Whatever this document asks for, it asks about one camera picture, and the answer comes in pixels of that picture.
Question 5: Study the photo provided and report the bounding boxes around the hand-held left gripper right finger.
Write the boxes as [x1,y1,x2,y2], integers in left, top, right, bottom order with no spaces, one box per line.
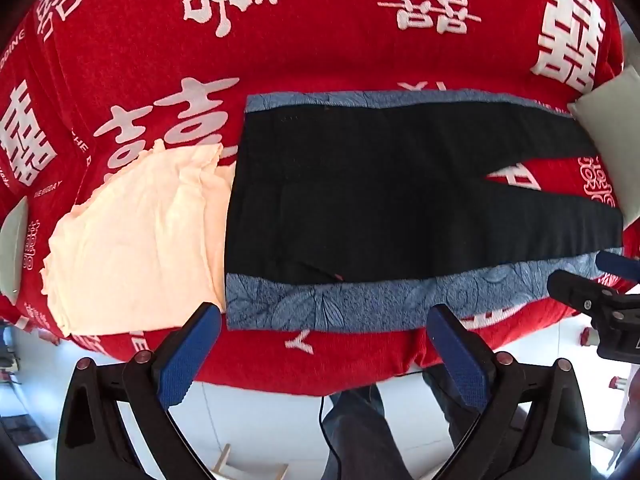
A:
[427,303,593,480]

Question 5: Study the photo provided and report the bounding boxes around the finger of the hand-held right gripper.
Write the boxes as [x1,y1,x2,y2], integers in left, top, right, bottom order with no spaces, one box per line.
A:
[546,270,622,317]
[596,251,640,282]

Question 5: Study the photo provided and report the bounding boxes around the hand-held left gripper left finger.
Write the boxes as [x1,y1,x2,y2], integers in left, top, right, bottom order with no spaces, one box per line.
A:
[56,302,222,480]

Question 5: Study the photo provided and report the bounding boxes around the black pants with blue trim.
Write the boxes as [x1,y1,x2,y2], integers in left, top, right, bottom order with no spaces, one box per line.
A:
[223,89,625,334]

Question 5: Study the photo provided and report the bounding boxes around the light wooden stool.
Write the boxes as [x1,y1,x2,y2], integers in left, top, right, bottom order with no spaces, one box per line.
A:
[212,442,291,480]

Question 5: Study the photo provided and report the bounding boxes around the cream folded cloth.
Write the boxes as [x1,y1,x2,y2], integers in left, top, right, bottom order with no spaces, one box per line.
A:
[40,140,239,339]

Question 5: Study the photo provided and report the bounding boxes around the grey-green pillow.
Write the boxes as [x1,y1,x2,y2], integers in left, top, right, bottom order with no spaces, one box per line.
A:
[567,65,640,222]
[0,195,30,306]

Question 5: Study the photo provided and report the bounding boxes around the red printed blanket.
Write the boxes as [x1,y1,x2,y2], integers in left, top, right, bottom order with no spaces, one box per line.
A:
[0,0,632,397]

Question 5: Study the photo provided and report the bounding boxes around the black cable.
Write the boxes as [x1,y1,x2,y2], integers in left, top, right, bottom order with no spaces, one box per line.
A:
[318,394,342,480]

